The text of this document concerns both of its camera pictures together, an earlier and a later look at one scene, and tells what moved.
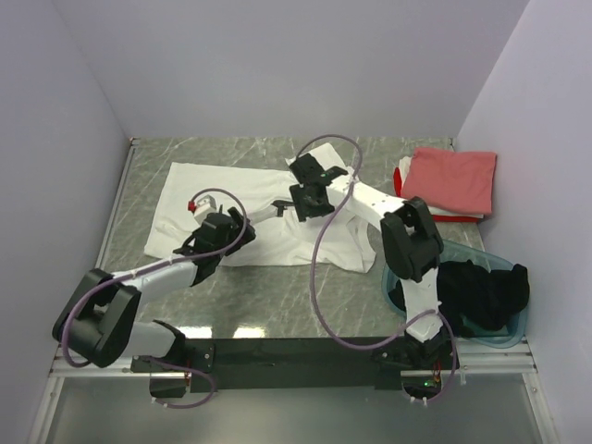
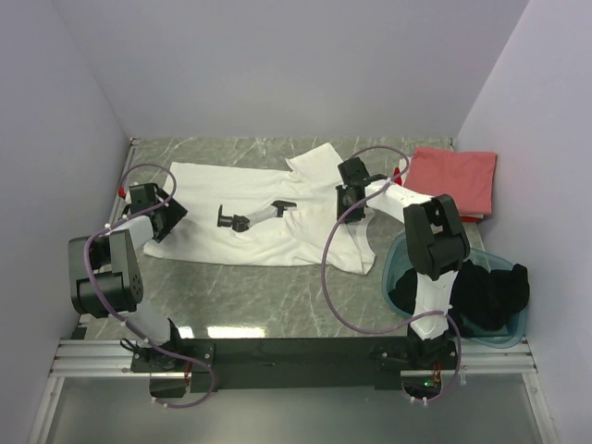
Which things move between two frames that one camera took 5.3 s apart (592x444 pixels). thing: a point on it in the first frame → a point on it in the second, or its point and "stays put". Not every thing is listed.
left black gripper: (238, 220) → (174, 214)
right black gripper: (302, 210) → (342, 191)
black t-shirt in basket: (474, 299) stays put
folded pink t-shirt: (453, 180) stays put
